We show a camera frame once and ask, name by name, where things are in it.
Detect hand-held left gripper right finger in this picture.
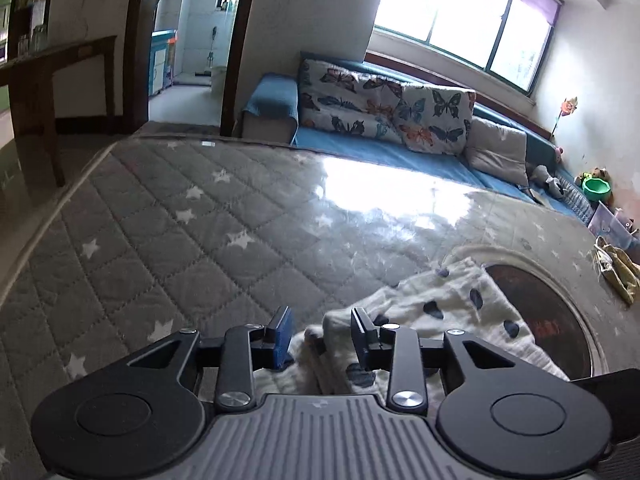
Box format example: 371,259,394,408
350,307,522,414

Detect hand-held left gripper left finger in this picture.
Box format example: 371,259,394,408
127,305,294,413

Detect white cloth with dark spots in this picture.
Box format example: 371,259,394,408
290,256,571,397

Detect grey star quilted table cover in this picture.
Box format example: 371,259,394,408
0,137,640,480

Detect blue sofa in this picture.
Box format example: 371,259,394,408
240,51,601,226

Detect round dark wooden tray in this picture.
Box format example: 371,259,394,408
482,262,609,382

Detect small butterfly print pillow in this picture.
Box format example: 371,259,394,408
392,82,477,156

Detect beige pillow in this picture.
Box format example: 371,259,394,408
465,116,531,189

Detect large butterfly print pillow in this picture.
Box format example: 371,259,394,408
297,57,407,144

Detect grey plush toy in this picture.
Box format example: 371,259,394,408
529,164,567,197

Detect yellow cloth bag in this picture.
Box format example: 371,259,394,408
593,236,640,307

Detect clear plastic storage box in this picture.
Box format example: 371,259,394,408
587,200,640,252

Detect green plastic bowl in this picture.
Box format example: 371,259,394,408
582,177,614,204

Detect brown plush toy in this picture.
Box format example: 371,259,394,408
575,167,614,186

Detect mop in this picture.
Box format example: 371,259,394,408
196,25,219,79

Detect blue and white cabinet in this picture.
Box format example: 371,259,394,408
149,28,180,97

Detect toy flower on stem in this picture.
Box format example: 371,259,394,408
550,95,581,142

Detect large window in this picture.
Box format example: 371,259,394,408
372,0,557,95

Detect dark wooden desk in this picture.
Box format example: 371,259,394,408
0,35,119,188

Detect dark wooden door frame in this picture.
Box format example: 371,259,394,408
122,0,264,137

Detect wall shelf with items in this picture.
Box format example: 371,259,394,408
0,0,57,58

